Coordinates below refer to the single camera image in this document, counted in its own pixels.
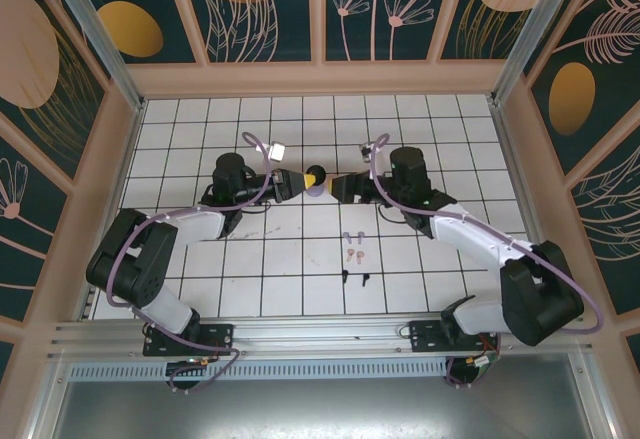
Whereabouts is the grey metal sheet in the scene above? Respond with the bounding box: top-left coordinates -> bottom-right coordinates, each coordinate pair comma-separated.
49,378 -> 594,439

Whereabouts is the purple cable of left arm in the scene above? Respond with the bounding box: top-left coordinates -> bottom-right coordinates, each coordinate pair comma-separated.
107,131 -> 281,395

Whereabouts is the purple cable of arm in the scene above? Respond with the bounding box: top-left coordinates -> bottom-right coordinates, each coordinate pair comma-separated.
107,131 -> 281,395
369,132 -> 605,388

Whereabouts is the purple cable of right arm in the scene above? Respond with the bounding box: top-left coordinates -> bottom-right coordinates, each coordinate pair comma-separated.
369,132 -> 605,388

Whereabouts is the aluminium mounting rail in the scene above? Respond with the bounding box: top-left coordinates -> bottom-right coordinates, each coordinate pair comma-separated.
47,319 -> 599,360

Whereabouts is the aluminium corner post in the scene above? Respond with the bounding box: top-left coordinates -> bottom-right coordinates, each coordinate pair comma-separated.
39,0 -> 147,113
489,0 -> 599,108

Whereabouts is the slotted grey cable duct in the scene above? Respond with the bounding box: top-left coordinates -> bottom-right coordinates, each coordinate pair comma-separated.
67,361 -> 454,381

